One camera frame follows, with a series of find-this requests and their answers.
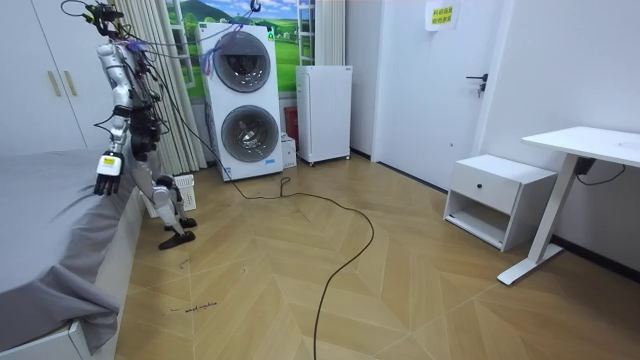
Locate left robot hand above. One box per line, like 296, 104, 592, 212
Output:
93, 150, 126, 197

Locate robot body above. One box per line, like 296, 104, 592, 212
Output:
82, 1, 164, 162

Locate robot legs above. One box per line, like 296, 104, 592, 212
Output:
130, 149, 198, 251

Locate beige pleated curtain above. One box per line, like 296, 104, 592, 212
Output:
114, 0, 209, 176

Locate white slatted basket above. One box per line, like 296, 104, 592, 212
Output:
172, 173, 198, 212

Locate grey bed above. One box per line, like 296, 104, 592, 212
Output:
0, 147, 166, 360

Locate white wardrobe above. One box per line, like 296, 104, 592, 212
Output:
0, 0, 132, 157

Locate white washing machine tower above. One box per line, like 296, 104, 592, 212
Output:
197, 21, 285, 183

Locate small white box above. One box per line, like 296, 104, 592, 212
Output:
279, 132, 298, 170

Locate red box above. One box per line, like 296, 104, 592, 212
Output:
283, 106, 300, 146

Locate white fridge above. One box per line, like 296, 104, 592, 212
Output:
295, 64, 354, 167

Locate white curtain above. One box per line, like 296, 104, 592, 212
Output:
313, 0, 347, 67

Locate white door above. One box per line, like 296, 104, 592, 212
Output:
372, 0, 516, 194

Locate white nightstand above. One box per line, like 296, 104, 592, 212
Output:
442, 153, 559, 253

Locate black desk control box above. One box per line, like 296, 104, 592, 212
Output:
573, 157, 597, 177

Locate white desk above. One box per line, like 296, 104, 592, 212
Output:
496, 125, 640, 287

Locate cable bundle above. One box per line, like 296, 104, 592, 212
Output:
60, 0, 264, 77

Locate landscape wall poster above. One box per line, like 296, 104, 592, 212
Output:
164, 0, 317, 101

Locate black floor cable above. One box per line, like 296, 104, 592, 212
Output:
144, 59, 376, 360

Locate black door handle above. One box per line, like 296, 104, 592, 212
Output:
465, 73, 489, 99

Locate black desk cable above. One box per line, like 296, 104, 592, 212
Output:
575, 163, 627, 188

